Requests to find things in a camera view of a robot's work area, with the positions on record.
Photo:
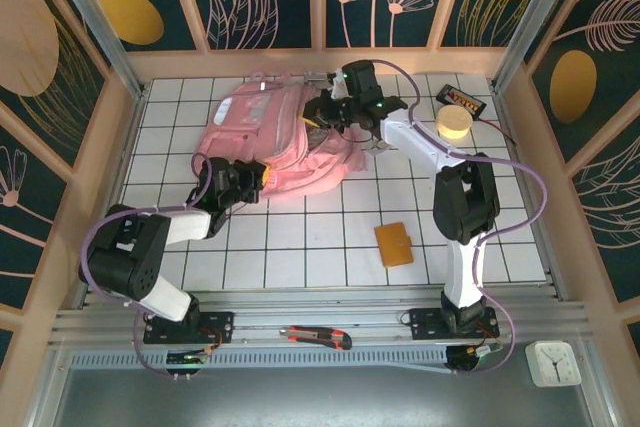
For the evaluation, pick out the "clear plastic case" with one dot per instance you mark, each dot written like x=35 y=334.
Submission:
x=377 y=148

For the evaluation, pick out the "pink school backpack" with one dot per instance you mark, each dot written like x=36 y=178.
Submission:
x=250 y=112

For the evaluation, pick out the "brown leather wallet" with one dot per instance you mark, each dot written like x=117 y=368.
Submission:
x=395 y=246

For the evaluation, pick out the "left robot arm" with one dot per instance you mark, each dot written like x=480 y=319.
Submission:
x=187 y=224

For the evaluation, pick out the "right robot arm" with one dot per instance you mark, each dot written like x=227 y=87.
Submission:
x=420 y=139

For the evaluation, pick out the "black battery pack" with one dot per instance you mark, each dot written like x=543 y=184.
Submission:
x=462 y=99

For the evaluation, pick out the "cream round box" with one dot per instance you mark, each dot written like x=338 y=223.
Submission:
x=454 y=123

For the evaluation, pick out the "orange black utility knife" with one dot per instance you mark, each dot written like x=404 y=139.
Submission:
x=315 y=337

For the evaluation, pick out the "small circuit board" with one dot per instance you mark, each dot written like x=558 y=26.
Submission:
x=472 y=357
x=187 y=357

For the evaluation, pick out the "grey metal sheet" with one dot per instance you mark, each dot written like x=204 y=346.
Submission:
x=325 y=402

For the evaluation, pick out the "white square alarm clock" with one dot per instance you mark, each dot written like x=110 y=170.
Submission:
x=553 y=363

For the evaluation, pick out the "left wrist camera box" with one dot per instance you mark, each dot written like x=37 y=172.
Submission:
x=215 y=173

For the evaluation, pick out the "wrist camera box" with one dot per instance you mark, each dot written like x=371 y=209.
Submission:
x=215 y=173
x=362 y=79

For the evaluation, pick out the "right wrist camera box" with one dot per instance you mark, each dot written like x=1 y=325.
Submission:
x=362 y=79

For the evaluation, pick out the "aluminium side rail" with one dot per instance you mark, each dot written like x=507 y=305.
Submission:
x=552 y=267
x=139 y=104

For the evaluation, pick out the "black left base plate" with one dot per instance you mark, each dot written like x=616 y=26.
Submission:
x=220 y=327

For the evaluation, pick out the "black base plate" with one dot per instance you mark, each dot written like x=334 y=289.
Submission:
x=425 y=322
x=220 y=327

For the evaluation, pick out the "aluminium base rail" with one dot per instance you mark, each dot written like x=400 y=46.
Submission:
x=350 y=312

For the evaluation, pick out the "aluminium frame post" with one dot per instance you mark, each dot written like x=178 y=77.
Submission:
x=100 y=32
x=540 y=12

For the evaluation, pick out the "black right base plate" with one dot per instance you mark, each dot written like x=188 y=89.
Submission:
x=425 y=322

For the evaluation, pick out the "dark floral wall panel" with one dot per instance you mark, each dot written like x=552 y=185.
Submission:
x=615 y=217
x=600 y=57
x=25 y=222
x=35 y=47

